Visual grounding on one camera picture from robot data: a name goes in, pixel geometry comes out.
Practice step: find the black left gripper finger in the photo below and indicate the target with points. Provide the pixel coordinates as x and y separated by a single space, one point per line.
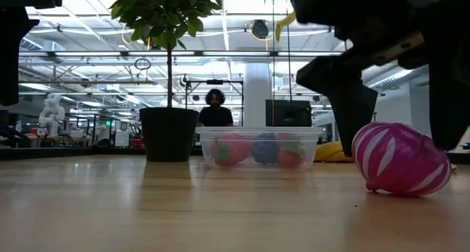
11 53

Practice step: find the red dragon fruit toy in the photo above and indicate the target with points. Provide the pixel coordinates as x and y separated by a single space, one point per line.
238 149

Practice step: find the purple white striped onion toy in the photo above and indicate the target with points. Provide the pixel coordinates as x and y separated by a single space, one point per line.
396 160

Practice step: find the clear plastic food container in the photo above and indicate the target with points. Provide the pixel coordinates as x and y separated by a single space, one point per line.
257 129

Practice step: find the brown stick in pot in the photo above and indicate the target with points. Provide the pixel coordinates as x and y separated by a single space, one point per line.
73 153

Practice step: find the red strawberry toy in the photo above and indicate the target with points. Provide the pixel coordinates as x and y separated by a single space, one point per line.
290 159

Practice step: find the black computer case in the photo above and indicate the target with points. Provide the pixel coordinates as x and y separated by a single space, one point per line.
288 112

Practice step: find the purple blackberry toy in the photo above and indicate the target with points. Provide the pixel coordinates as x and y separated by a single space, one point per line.
265 149

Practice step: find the yellow cloth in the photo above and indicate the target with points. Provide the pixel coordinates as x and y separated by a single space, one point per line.
330 153

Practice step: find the yellow tape tag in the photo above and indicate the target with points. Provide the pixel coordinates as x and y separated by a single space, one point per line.
285 22

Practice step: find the person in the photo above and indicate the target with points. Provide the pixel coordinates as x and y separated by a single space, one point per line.
216 116

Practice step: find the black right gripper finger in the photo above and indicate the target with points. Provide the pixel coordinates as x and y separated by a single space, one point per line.
451 79
349 97

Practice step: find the green plant in black pot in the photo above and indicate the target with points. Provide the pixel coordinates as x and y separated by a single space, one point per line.
167 134

